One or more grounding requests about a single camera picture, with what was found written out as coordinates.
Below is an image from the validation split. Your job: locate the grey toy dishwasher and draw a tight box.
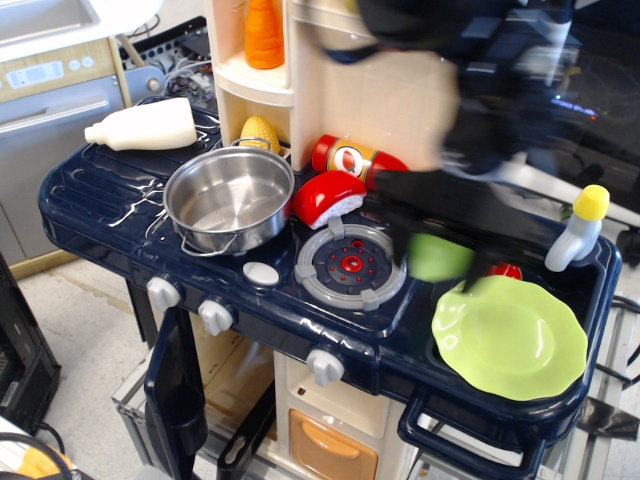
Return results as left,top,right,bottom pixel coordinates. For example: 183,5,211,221
1,38,125,264

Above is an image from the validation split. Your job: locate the grey yellow toy faucet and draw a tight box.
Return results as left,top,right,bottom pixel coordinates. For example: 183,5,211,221
544,184,610,272

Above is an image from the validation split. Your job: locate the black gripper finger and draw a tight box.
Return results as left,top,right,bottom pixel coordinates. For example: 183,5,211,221
387,208,424,265
463,245,503,293

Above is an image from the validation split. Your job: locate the grey right stove knob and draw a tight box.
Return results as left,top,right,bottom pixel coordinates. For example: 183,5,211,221
306,349,345,387

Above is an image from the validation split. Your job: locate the red white toy sushi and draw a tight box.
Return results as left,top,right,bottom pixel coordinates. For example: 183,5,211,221
293,170,368,230

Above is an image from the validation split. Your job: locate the red toy strawberry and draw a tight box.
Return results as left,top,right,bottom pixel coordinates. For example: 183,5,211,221
486,262,523,280

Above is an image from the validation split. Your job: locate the navy oven door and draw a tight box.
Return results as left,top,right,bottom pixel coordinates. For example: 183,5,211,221
144,307,208,479

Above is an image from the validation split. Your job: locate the steel cooking pot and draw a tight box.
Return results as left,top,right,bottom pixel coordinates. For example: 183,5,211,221
163,146,295,257

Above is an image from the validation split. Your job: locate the grey left stove knob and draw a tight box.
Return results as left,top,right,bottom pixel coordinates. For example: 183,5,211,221
146,276,181,312

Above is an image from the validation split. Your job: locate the yellow toy corn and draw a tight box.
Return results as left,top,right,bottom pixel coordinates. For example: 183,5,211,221
239,115,280,154

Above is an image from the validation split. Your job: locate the light green plastic plate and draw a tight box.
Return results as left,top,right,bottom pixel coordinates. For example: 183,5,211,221
431,275,588,401

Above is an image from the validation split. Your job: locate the grey round button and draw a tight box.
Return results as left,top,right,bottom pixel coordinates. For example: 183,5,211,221
242,262,280,286

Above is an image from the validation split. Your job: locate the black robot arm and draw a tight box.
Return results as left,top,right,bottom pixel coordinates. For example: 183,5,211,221
325,1,599,284

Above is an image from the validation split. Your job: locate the grey toy stove burner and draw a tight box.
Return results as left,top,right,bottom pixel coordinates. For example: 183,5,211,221
294,218,407,312

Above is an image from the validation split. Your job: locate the orange toy carrot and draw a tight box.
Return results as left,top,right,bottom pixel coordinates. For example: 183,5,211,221
244,0,285,70

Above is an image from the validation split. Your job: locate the grey middle stove knob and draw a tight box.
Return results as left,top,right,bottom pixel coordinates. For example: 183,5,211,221
198,300,234,336

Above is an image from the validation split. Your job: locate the navy cream toy kitchen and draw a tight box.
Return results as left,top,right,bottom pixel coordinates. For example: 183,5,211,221
39,1,621,479

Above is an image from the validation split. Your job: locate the orange toy drawer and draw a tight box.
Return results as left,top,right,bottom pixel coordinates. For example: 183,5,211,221
289,410,378,480

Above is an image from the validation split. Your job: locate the red ketchup bottle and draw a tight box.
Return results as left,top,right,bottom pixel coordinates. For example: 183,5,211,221
311,134,409,190

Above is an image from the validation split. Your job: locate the grey stove knob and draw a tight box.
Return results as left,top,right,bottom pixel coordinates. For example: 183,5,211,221
306,349,345,387
198,300,234,336
146,276,181,312

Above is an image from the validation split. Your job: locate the green toy pear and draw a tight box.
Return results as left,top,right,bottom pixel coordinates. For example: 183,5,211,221
407,233,475,283

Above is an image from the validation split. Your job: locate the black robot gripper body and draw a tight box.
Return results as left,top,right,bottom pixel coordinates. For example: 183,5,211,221
372,124,560,255

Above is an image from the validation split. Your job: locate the white plastic bottle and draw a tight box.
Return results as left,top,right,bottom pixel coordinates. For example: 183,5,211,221
84,98,198,151

